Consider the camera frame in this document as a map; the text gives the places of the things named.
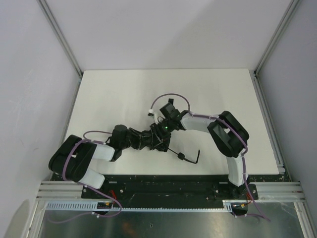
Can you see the aluminium frame post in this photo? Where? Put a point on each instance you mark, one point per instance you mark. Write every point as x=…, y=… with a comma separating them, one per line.
x=51, y=19
x=278, y=33

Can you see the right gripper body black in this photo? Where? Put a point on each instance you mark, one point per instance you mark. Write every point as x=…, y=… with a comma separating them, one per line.
x=161, y=134

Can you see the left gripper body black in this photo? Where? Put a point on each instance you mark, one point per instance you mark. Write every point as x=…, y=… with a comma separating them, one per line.
x=153, y=140

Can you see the right aluminium frame post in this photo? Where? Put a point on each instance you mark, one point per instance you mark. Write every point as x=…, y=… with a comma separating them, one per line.
x=278, y=33

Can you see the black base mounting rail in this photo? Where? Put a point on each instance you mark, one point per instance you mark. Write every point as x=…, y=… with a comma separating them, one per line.
x=171, y=192

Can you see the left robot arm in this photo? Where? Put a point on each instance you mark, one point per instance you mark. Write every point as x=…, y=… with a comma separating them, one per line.
x=73, y=157

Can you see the black folding umbrella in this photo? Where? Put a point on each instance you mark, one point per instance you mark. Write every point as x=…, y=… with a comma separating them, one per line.
x=153, y=141

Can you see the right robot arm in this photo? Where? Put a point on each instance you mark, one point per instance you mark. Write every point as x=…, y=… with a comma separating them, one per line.
x=229, y=135

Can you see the left aluminium frame post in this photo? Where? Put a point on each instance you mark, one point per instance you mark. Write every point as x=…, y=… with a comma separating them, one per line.
x=51, y=19

